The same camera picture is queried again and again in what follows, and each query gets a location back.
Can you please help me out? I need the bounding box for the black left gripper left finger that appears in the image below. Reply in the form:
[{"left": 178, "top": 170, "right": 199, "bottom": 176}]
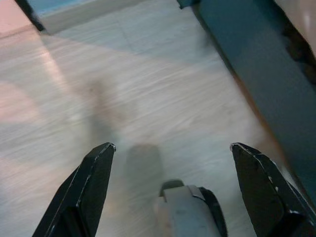
[{"left": 32, "top": 142, "right": 117, "bottom": 237}]

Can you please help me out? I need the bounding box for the grey robot left leg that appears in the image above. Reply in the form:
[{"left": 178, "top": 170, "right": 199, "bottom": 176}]
[{"left": 154, "top": 179, "right": 228, "bottom": 237}]

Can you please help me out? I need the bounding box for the black door frame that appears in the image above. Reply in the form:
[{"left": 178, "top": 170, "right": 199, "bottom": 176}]
[{"left": 14, "top": 0, "right": 46, "bottom": 32}]

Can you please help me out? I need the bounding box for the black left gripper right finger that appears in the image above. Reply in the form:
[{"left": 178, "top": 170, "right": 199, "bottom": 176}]
[{"left": 229, "top": 142, "right": 316, "bottom": 237}]

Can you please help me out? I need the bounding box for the teal bed frame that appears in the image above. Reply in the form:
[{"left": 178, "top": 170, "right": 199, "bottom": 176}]
[{"left": 176, "top": 0, "right": 316, "bottom": 198}]

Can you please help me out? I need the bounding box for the mattress with cream sheet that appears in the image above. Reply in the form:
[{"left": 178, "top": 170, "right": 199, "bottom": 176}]
[{"left": 273, "top": 0, "right": 316, "bottom": 47}]

